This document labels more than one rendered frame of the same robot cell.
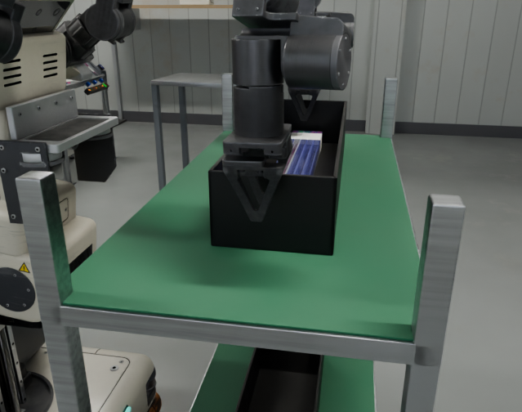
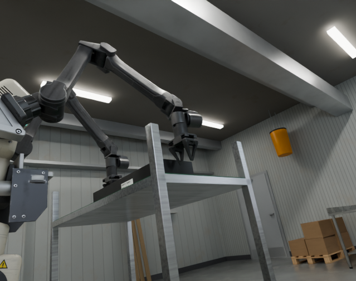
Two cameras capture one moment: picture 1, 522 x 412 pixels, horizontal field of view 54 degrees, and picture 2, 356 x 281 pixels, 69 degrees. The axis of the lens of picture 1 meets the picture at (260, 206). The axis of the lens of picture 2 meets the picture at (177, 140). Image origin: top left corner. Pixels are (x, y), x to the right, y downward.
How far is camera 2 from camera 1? 0.93 m
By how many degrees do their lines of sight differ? 68
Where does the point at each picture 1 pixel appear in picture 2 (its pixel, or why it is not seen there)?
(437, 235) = (239, 148)
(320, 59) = (198, 116)
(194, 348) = not seen: outside the picture
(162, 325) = (196, 178)
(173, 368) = not seen: outside the picture
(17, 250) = (0, 250)
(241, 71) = (180, 119)
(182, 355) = not seen: outside the picture
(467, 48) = (60, 253)
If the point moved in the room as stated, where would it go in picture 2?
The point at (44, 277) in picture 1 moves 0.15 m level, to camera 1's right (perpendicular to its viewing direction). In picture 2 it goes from (159, 160) to (190, 166)
